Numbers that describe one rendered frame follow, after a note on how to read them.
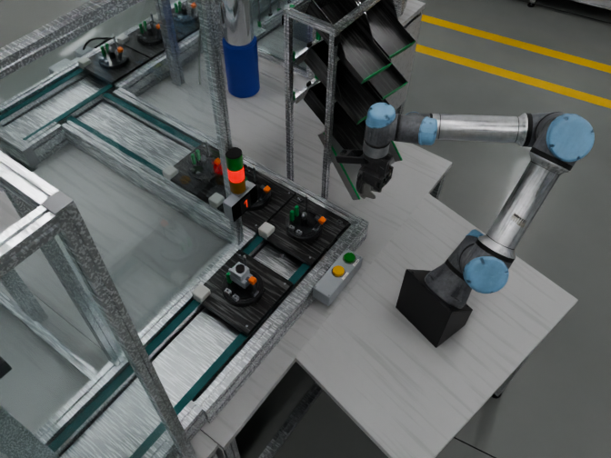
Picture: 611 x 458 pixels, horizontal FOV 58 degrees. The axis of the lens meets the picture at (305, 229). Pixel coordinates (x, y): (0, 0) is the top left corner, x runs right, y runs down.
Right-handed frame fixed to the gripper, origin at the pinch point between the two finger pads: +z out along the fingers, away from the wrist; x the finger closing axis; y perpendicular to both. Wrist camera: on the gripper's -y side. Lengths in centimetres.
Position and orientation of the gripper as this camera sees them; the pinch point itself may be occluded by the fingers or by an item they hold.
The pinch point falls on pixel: (363, 194)
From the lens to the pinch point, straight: 177.1
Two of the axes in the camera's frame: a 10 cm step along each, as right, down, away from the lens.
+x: 5.9, -6.3, 5.1
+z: -0.1, 6.2, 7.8
